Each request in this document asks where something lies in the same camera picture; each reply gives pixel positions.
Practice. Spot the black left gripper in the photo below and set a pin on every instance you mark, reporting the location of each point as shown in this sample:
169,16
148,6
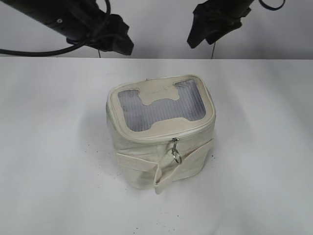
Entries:
114,37

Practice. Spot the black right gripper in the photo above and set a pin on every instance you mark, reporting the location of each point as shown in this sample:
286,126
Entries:
213,20

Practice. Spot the cream canvas zipper bag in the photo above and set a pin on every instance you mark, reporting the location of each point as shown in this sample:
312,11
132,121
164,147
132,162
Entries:
161,129

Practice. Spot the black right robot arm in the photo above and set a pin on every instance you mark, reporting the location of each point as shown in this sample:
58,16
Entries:
213,19

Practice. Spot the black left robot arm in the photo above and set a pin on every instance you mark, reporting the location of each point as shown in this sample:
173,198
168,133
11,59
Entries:
82,22

